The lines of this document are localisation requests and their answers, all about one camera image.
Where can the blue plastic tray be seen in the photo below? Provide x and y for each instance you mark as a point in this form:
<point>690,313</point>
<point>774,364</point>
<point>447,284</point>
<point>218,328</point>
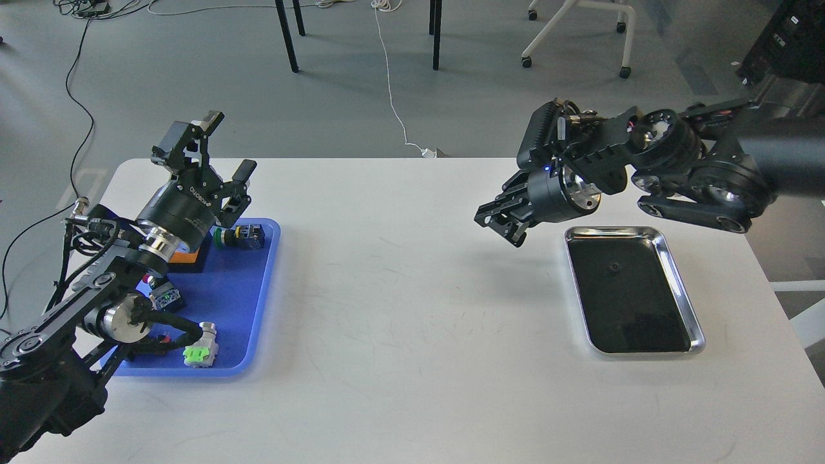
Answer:
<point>230,292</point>

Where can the black equipment case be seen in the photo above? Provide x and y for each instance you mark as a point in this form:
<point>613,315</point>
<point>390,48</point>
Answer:
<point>790,46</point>

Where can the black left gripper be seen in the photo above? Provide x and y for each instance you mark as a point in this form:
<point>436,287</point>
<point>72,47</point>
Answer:
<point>183,152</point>

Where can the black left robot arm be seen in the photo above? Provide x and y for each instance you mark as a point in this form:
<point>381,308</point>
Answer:
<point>54,372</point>

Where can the silver green push button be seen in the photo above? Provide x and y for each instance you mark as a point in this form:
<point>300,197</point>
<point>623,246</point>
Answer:
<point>203,353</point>

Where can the black table leg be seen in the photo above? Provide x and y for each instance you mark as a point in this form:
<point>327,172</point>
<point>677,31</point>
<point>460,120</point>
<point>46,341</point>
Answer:
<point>286,31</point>
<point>435,31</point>

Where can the orange button box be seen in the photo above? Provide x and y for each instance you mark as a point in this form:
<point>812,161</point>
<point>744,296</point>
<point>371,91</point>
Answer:
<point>189,262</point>

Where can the silver metal tray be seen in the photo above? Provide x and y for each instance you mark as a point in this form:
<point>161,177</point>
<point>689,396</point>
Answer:
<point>642,312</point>

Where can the white rolling chair base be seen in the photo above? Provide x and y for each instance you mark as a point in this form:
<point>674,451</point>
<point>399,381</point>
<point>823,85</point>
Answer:
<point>625,26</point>

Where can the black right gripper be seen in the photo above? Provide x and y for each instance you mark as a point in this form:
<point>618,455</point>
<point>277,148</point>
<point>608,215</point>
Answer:
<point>547,196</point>

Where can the black table leg left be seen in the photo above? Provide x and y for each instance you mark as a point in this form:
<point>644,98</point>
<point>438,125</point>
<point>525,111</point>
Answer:
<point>286,31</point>

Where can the black table leg right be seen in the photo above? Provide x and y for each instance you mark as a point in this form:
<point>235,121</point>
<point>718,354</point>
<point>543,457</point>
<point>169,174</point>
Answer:
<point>435,31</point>

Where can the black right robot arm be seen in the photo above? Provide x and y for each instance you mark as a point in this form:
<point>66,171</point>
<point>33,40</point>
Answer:
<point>716,166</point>

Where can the green blue selector switch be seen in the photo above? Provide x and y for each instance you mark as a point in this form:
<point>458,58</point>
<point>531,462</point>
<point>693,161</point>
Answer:
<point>243,236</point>

